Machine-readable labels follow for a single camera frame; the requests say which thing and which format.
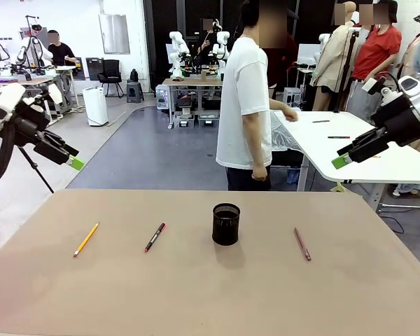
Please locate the white background desk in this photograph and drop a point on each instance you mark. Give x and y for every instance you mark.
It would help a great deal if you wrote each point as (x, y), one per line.
(63, 70)

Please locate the black tall tripod stand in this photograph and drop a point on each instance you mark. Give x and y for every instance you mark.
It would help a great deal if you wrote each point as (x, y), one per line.
(346, 70)

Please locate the black office chair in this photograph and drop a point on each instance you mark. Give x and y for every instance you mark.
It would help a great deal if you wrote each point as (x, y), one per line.
(111, 75)

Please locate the person's right hand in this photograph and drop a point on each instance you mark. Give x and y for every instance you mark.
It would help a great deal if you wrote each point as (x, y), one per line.
(260, 173)

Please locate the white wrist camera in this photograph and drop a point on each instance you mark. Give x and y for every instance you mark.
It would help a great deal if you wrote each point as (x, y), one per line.
(56, 94)
(372, 85)

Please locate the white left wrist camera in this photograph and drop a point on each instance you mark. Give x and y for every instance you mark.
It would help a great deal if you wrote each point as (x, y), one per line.
(56, 94)

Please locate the white background robot with red light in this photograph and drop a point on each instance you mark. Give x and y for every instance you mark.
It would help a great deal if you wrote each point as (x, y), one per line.
(33, 49)

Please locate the blue box under table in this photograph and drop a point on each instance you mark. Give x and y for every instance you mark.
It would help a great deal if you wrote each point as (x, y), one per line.
(293, 176)

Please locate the person in white t-shirt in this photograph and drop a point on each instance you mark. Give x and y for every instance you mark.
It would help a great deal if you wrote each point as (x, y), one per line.
(243, 105)

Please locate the brown background work table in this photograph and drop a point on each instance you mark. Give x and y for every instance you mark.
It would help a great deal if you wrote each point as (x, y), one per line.
(192, 82)

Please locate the white air purifier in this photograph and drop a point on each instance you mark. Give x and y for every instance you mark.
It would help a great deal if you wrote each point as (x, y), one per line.
(95, 106)

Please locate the black device on stool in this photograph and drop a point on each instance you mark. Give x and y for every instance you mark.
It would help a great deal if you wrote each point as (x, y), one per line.
(134, 75)

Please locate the mannequin in dark red top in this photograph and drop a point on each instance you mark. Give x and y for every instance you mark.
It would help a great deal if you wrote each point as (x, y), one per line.
(280, 63)

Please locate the red black pen on white table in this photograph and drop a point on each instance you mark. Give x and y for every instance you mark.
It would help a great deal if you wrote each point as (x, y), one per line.
(339, 137)

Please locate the figure in red shirt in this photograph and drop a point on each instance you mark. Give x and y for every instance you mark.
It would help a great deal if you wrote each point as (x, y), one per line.
(378, 52)

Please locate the mannequin with bucket hat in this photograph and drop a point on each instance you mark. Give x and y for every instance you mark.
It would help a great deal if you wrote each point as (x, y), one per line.
(418, 45)

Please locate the black red marker pen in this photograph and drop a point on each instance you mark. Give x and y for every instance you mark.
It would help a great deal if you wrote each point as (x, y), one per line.
(155, 237)

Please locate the person in black shirt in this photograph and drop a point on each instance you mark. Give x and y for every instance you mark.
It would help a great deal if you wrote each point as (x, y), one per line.
(60, 49)

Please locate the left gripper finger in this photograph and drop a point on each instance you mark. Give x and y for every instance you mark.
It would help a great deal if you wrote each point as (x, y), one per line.
(61, 157)
(61, 141)

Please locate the black mesh pen holder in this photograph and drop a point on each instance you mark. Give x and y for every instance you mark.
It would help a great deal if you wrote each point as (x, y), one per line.
(225, 227)

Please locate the person's right forearm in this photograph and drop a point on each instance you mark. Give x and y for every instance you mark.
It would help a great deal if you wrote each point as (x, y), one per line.
(255, 140)

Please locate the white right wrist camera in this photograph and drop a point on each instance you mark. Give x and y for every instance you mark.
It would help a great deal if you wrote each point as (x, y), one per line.
(372, 85)

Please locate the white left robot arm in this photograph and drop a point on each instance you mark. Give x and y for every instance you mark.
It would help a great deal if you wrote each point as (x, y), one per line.
(0, 99)

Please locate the clear plastic sheet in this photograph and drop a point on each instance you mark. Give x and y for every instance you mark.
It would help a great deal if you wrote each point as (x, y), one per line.
(283, 134)

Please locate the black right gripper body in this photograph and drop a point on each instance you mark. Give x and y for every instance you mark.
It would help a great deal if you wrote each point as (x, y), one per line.
(400, 120)

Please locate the dark red pen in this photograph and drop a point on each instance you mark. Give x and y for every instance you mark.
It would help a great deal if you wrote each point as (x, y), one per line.
(302, 244)

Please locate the person's left hand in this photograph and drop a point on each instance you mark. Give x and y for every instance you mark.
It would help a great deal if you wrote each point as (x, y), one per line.
(290, 114)

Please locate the mannequin in beige coat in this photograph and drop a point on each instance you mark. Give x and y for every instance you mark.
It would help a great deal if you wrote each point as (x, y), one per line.
(330, 59)

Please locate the grey wall panel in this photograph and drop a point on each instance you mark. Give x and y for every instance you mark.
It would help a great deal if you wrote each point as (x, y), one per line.
(114, 34)

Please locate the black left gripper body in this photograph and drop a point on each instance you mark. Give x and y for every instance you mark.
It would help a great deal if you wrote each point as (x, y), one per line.
(28, 127)

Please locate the yellow pencil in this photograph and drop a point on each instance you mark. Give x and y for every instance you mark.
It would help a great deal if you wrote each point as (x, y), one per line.
(86, 239)

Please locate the person's left forearm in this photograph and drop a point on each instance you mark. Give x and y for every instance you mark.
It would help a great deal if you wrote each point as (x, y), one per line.
(277, 105)

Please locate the dark pen on white table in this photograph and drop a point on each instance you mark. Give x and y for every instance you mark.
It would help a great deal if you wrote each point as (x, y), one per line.
(321, 121)

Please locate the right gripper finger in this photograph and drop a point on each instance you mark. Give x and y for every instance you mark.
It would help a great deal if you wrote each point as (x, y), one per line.
(362, 138)
(367, 152)

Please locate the grey plastic stool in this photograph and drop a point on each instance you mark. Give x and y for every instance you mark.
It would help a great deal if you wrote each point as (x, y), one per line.
(135, 91)

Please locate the lit computer case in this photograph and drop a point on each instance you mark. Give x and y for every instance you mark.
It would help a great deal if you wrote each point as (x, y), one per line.
(162, 97)

